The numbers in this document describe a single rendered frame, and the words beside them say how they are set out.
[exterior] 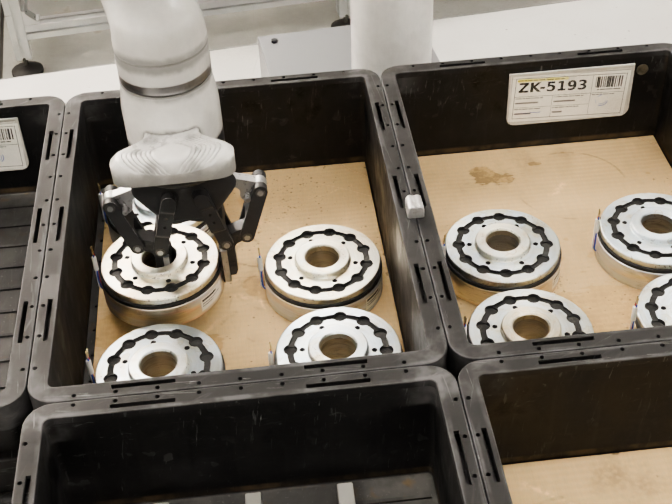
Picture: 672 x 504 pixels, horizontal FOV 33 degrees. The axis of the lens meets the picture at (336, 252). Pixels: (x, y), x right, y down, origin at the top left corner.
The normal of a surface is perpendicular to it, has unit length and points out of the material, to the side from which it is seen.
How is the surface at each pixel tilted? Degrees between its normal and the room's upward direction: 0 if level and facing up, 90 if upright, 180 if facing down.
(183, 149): 6
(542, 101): 90
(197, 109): 81
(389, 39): 90
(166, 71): 90
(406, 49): 90
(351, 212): 0
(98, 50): 0
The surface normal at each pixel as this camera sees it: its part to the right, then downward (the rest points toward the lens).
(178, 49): 0.52, 0.53
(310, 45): -0.03, -0.76
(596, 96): 0.11, 0.65
